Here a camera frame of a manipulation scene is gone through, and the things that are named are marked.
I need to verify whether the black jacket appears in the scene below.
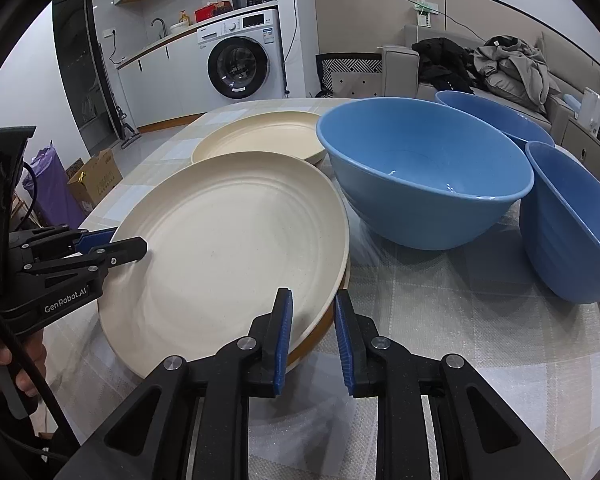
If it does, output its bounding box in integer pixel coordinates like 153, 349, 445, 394
411, 37, 481, 95

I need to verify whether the cardboard box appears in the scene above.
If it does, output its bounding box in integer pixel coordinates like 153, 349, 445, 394
67, 147, 123, 208

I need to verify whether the white kitchen counter cabinet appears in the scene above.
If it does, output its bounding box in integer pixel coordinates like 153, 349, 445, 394
116, 35, 216, 132

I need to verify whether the red box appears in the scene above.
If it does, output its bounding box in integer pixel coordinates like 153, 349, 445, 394
195, 2, 231, 23

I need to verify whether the grey side cabinet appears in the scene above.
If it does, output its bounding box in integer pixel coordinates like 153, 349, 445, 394
562, 110, 600, 196

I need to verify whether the white washing machine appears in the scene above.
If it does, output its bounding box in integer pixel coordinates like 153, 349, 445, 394
196, 7, 287, 101

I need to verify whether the blue bowl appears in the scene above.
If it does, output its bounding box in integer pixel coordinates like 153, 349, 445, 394
435, 91, 556, 153
316, 97, 535, 251
519, 141, 600, 305

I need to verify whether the checked tablecloth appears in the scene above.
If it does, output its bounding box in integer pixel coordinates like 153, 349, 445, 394
45, 97, 600, 480

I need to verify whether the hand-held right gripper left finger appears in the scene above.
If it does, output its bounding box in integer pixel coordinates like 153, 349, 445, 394
52, 287, 294, 480

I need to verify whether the grey sofa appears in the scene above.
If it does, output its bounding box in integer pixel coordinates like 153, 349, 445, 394
377, 22, 581, 133

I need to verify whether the white power strip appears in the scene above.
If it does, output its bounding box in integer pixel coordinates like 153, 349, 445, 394
412, 1, 441, 28

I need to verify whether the cream plate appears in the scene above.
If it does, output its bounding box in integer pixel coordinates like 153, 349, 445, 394
191, 111, 327, 167
98, 155, 351, 380

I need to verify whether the grey clothes pile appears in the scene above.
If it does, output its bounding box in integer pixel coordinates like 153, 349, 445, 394
472, 35, 551, 111

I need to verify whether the tan plate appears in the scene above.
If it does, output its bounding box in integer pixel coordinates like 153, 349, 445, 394
286, 260, 355, 376

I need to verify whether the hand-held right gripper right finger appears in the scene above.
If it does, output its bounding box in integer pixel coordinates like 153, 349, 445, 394
333, 290, 573, 480

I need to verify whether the black refrigerator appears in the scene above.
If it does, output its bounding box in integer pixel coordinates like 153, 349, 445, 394
52, 0, 123, 151

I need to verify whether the black white patterned mat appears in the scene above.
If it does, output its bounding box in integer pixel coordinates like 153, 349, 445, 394
315, 52, 383, 98

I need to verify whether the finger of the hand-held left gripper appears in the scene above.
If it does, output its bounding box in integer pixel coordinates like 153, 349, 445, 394
15, 237, 148, 286
7, 226, 120, 261

